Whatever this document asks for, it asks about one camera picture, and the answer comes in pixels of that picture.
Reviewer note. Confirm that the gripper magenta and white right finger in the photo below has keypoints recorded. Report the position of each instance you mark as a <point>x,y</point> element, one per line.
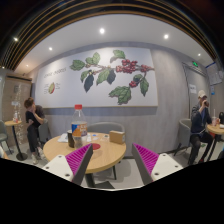
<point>153,166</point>

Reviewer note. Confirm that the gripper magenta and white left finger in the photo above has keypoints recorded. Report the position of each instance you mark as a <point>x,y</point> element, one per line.
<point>71,167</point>

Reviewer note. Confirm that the dark cup on table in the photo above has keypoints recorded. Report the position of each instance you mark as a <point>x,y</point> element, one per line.
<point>70,139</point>

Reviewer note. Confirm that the red round coaster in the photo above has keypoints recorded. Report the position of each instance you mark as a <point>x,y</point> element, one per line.
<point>95,146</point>

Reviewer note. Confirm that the white napkin on table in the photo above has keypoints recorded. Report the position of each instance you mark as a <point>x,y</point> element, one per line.
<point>63,138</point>

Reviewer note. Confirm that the round wooden table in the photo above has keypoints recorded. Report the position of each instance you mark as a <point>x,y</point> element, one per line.
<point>217,130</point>
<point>103,158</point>

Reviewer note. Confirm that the clear plastic bottle red cap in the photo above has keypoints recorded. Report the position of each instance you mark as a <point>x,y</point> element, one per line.
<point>79,127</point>

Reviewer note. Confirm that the grey chair behind table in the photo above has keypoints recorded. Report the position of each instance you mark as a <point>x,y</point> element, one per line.
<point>105,127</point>

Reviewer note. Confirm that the brown cardboard box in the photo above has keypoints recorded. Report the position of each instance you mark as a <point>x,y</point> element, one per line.
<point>117,137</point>

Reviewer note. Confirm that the grey chair behind left person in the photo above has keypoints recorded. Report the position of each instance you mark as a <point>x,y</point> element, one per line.
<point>43,131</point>

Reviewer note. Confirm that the grey chair right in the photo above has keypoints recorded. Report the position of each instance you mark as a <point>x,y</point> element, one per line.
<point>183,135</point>

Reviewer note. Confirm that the small round table left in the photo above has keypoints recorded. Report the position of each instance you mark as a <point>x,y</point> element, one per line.
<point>20,156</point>

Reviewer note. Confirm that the person in black left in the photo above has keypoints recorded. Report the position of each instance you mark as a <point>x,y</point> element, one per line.
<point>34,118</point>

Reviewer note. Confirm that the person with white cap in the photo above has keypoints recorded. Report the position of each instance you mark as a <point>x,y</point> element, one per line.
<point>200,117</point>

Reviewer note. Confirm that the round wooden table right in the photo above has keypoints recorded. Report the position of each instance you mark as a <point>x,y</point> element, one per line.
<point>217,130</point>

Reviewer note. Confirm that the pink drink cup right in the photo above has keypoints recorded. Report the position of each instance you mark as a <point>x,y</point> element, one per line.
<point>214,121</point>

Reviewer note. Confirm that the grey chair far left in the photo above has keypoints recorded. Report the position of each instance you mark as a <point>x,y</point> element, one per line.
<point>3,134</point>

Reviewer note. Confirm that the coffee plant wall poster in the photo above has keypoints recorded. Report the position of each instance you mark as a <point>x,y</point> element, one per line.
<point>106,77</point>

